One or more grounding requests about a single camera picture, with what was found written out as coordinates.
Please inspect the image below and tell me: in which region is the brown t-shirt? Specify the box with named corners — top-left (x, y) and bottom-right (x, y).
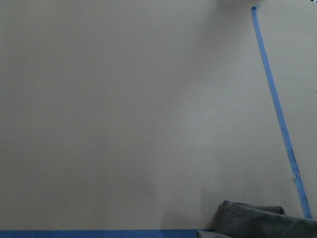
top-left (196, 200), bottom-right (317, 238)

